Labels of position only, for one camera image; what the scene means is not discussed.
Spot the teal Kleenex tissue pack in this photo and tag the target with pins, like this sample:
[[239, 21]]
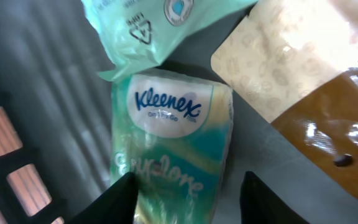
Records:
[[173, 133]]

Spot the grey plastic mesh basket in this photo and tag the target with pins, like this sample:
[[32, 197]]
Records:
[[50, 57]]

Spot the brown paper bread bag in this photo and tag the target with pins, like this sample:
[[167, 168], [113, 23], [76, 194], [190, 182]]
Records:
[[296, 63]]

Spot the mint wet wipes pack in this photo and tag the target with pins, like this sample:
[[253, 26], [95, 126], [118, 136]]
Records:
[[140, 34]]

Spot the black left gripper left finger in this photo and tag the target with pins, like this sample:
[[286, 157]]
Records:
[[115, 206]]

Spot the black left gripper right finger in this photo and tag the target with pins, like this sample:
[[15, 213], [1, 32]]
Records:
[[259, 204]]

